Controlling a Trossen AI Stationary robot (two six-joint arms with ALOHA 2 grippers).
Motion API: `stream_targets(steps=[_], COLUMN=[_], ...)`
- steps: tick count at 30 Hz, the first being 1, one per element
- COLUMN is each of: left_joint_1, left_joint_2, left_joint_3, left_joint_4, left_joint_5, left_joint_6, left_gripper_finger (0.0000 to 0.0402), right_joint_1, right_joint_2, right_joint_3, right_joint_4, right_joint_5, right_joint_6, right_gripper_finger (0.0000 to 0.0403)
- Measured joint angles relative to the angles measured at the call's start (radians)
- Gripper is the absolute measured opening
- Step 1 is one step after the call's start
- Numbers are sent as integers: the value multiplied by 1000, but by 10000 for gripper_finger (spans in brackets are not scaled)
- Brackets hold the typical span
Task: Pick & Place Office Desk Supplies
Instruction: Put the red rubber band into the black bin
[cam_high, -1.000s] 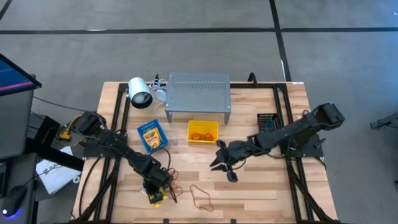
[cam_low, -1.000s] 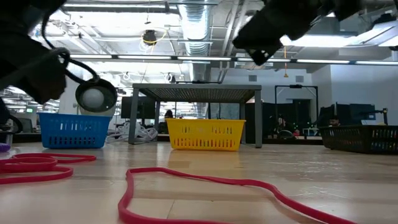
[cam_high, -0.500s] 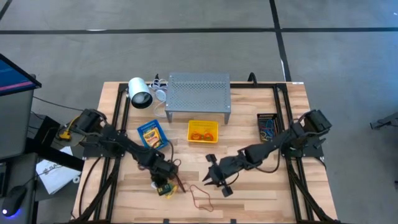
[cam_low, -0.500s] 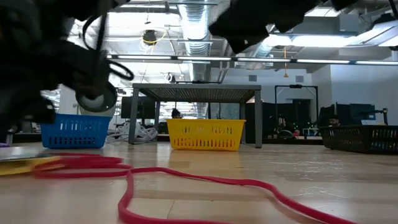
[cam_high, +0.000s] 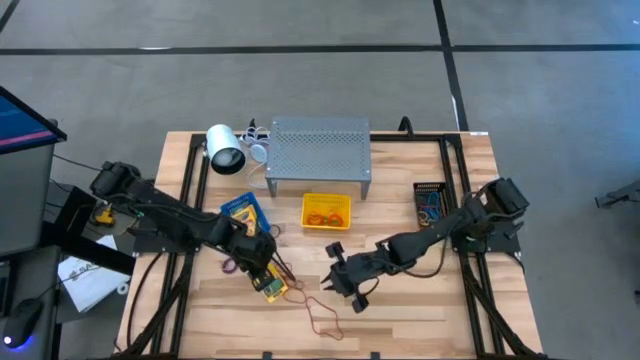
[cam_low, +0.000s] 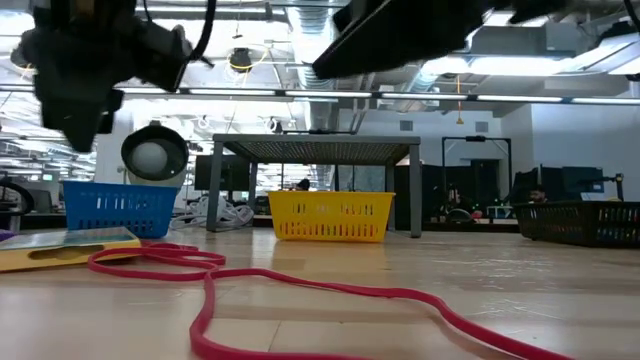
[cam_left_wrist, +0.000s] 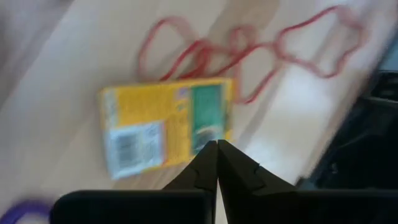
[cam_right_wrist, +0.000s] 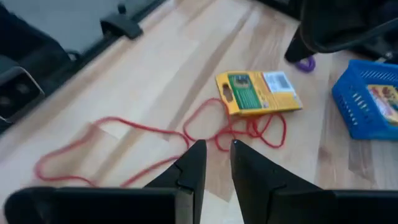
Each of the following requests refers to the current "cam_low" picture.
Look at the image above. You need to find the black computer monitor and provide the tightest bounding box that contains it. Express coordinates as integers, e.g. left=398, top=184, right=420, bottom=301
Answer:
left=194, top=154, right=251, bottom=192

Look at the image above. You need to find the black plastic basket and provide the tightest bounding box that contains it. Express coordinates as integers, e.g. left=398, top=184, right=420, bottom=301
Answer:
left=511, top=200, right=640, bottom=249

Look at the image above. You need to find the yellow plastic basket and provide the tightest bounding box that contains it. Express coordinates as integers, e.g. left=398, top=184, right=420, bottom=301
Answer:
left=267, top=190, right=397, bottom=244

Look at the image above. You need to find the long ceiling light strip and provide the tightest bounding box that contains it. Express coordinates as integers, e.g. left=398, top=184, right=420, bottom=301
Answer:
left=0, top=84, right=640, bottom=105

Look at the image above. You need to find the grey perforated metal shelf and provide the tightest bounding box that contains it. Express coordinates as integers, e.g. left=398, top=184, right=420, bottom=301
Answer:
left=204, top=133, right=422, bottom=239

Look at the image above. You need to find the yellow green card pack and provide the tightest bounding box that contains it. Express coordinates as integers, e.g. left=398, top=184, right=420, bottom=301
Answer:
left=0, top=227, right=142, bottom=274

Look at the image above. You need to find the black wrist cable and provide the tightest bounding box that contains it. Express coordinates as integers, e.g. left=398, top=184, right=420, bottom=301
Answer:
left=189, top=0, right=217, bottom=64

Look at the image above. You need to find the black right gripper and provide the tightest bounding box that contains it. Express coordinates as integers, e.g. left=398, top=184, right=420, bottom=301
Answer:
left=312, top=0, right=569, bottom=80

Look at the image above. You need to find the silver ribbed ventilation duct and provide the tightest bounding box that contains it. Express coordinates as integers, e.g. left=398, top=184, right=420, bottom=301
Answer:
left=285, top=0, right=342, bottom=132

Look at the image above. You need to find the black curved cable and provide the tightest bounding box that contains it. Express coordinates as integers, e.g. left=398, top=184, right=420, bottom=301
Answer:
left=0, top=178, right=35, bottom=232

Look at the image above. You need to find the white coiled cable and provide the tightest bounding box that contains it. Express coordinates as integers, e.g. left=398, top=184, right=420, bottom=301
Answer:
left=169, top=193, right=255, bottom=232

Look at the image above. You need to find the black frame stand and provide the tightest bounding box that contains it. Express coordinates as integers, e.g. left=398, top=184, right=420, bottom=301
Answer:
left=441, top=135, right=514, bottom=221

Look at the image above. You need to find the blue plastic basket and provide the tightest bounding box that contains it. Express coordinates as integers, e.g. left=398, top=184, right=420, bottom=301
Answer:
left=62, top=180, right=180, bottom=240

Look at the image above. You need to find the hanging black cable reel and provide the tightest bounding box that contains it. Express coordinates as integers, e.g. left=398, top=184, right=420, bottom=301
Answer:
left=227, top=45, right=270, bottom=76

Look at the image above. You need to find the long red rubber band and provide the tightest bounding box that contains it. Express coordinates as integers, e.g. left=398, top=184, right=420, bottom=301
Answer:
left=189, top=268, right=571, bottom=360

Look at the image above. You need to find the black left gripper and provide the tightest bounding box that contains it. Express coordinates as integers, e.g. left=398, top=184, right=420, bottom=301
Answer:
left=19, top=19, right=194, bottom=154

